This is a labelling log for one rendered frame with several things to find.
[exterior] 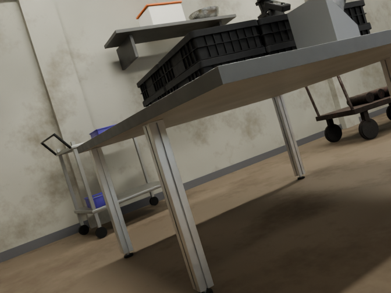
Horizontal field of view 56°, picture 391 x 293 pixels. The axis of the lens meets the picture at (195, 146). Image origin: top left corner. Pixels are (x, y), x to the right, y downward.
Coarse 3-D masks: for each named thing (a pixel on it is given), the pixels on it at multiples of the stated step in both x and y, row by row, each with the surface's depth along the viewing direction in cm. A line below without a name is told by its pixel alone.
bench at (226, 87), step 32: (384, 32) 105; (256, 64) 82; (288, 64) 86; (320, 64) 102; (352, 64) 153; (384, 64) 202; (192, 96) 89; (224, 96) 112; (256, 96) 177; (128, 128) 133; (160, 128) 132; (288, 128) 281; (96, 160) 211; (160, 160) 130; (192, 224) 133; (128, 256) 214; (192, 256) 132
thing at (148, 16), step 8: (144, 8) 363; (152, 8) 360; (160, 8) 364; (168, 8) 368; (176, 8) 372; (144, 16) 369; (152, 16) 359; (160, 16) 363; (168, 16) 367; (176, 16) 371; (184, 16) 376; (144, 24) 374; (152, 24) 360
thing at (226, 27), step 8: (232, 24) 139; (240, 24) 140; (248, 24) 141; (256, 24) 143; (192, 32) 132; (200, 32) 133; (208, 32) 134; (216, 32) 136; (184, 40) 137; (176, 48) 146; (168, 56) 155; (160, 64) 165
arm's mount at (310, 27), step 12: (312, 0) 122; (324, 0) 119; (300, 12) 128; (312, 12) 124; (324, 12) 120; (336, 12) 120; (300, 24) 129; (312, 24) 125; (324, 24) 121; (336, 24) 119; (348, 24) 122; (300, 36) 131; (312, 36) 126; (324, 36) 122; (336, 36) 119; (348, 36) 121
